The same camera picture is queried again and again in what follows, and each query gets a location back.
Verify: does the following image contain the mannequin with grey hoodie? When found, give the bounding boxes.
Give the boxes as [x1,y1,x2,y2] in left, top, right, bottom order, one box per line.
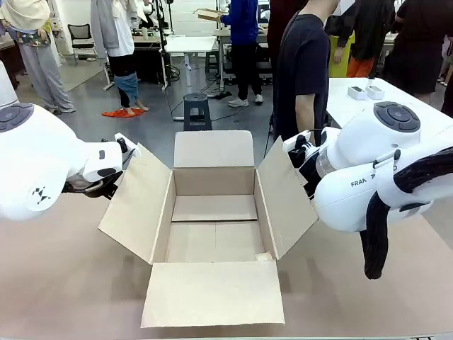
[90,0,149,116]

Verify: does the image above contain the person in navy t-shirt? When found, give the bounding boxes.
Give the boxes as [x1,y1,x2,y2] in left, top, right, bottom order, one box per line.
[272,0,340,142]

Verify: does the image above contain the person in black clothes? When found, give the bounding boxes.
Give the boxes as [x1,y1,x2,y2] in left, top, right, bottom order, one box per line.
[382,0,449,96]

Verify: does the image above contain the small white box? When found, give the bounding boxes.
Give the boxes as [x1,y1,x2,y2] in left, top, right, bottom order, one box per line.
[366,84,385,101]
[347,84,367,101]

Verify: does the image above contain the flat cardboard box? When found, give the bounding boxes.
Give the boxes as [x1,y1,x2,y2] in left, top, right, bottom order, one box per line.
[193,8,229,24]

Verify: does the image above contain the person in dark maroon clothes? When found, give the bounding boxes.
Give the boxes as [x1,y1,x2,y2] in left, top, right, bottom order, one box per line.
[267,0,305,86]

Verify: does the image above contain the black plastic stool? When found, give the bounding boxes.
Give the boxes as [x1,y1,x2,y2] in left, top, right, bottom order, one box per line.
[183,93,213,132]

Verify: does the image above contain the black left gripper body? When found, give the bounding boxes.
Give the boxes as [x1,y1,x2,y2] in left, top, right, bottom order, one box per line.
[62,171,124,201]

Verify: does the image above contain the white standing desk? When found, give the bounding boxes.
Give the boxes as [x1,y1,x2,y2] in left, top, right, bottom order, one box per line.
[164,34,219,89]

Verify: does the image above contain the black right arm cable sleeve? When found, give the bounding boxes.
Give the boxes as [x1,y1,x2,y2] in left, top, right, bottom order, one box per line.
[360,147,453,281]

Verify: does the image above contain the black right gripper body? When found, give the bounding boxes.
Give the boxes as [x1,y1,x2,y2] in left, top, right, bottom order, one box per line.
[288,146,322,200]

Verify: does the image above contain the orange cloth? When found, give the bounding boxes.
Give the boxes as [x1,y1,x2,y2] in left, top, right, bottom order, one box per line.
[101,107,149,119]

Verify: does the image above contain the white table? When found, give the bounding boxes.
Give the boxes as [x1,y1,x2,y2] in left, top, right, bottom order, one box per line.
[325,76,453,142]

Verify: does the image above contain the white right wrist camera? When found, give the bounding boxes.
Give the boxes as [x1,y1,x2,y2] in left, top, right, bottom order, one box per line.
[282,129,321,157]

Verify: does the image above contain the large brown cardboard box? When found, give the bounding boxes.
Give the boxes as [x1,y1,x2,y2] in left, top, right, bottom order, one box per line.
[98,130,319,329]

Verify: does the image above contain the black office chair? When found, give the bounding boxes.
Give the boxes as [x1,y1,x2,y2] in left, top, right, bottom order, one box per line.
[67,23,98,67]

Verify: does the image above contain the person in blue jacket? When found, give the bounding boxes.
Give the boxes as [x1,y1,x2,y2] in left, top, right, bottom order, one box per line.
[219,0,265,108]

